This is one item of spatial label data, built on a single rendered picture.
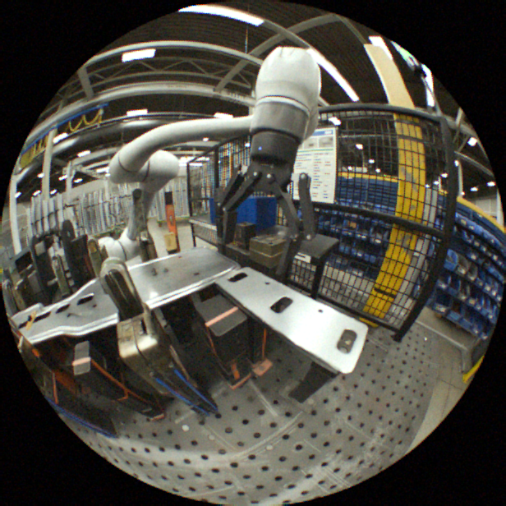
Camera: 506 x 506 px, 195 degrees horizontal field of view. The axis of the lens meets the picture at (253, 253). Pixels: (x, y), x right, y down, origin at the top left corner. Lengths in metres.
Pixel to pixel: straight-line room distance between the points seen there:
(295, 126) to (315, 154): 0.40
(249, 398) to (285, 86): 0.65
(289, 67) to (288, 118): 0.09
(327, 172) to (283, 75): 0.41
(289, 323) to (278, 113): 0.30
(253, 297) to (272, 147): 0.24
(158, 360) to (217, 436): 0.33
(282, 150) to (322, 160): 0.39
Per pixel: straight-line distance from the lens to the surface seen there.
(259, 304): 0.26
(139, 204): 0.52
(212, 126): 0.42
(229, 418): 0.48
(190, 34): 9.19
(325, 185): 0.59
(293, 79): 0.27
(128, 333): 0.21
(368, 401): 0.58
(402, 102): 0.73
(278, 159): 0.23
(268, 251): 0.35
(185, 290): 0.32
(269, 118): 0.24
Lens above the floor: 1.17
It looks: 23 degrees down
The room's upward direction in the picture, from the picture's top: straight up
